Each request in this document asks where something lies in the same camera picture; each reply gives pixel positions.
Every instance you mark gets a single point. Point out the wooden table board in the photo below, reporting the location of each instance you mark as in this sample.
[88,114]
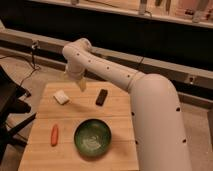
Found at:
[39,155]

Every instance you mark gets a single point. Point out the white sponge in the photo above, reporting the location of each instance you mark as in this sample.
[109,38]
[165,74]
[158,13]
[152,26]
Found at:
[61,97]

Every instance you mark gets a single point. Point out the black office chair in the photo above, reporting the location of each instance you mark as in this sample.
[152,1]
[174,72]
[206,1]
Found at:
[10,93]

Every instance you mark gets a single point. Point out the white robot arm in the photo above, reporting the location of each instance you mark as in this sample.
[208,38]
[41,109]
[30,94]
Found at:
[157,119]

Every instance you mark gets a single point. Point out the orange carrot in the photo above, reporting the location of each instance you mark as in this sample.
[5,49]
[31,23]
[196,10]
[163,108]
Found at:
[54,135]

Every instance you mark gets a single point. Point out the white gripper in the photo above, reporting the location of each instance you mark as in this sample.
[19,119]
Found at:
[76,73]

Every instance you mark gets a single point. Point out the green ceramic bowl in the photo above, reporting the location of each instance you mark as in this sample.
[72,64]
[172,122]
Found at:
[92,138]

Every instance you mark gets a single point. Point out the black rectangular block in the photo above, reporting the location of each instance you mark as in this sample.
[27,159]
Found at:
[101,97]

